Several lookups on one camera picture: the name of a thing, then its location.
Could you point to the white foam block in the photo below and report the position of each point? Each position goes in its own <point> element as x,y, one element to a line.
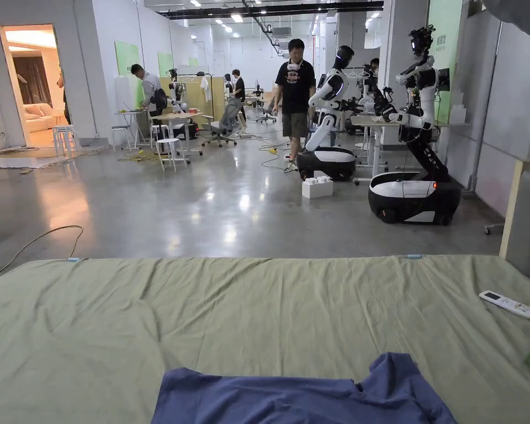
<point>317,187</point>

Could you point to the beige sofa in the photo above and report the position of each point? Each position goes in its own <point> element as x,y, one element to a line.
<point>37,117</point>

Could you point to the dark blue shirt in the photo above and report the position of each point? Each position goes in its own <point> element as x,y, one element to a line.
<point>291,397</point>

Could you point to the grey padded headboard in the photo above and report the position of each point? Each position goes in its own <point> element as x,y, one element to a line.
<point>528,221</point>

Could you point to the white remote control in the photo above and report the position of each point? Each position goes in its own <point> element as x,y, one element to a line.
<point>507,304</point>

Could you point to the white desk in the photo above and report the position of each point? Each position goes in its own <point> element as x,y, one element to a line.
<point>134,119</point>

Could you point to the white and black humanoid robot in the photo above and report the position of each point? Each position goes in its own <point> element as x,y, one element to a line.
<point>331,128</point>
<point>176,95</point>
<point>417,145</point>

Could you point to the bed with pale green sheet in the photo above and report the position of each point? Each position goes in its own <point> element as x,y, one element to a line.
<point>265,309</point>

